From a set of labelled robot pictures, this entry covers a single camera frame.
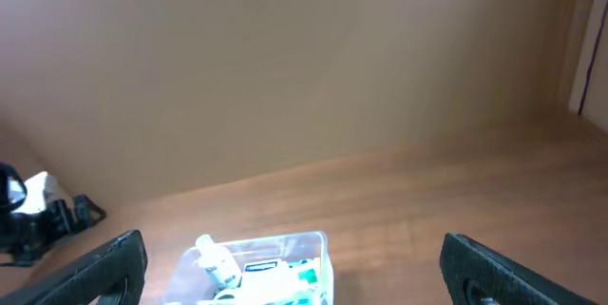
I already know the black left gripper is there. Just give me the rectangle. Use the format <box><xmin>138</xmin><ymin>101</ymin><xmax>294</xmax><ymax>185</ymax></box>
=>
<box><xmin>1</xmin><ymin>162</ymin><xmax>106</xmax><ymax>267</ymax></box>

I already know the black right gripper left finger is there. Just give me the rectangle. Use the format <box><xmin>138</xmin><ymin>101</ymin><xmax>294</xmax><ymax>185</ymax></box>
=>
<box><xmin>1</xmin><ymin>230</ymin><xmax>148</xmax><ymax>305</ymax></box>

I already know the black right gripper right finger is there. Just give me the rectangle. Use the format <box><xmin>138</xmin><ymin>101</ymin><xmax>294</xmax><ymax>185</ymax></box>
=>
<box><xmin>440</xmin><ymin>233</ymin><xmax>594</xmax><ymax>305</ymax></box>

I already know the white dropper bottle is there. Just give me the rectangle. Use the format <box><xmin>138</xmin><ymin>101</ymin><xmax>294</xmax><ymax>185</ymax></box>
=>
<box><xmin>195</xmin><ymin>235</ymin><xmax>241</xmax><ymax>290</ymax></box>

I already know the white green medicine box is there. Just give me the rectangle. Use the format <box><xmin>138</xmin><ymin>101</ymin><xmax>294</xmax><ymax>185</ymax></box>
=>
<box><xmin>269</xmin><ymin>267</ymin><xmax>319</xmax><ymax>299</ymax></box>

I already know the white Hansaplast plaster box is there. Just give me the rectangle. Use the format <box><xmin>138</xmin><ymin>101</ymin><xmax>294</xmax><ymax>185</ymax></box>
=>
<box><xmin>239</xmin><ymin>259</ymin><xmax>290</xmax><ymax>304</ymax></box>

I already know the clear plastic container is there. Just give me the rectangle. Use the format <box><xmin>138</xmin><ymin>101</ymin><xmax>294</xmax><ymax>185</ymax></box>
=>
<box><xmin>161</xmin><ymin>231</ymin><xmax>334</xmax><ymax>305</ymax></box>

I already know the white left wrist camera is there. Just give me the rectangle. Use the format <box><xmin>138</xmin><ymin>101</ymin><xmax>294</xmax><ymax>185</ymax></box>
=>
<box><xmin>9</xmin><ymin>171</ymin><xmax>59</xmax><ymax>215</ymax></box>

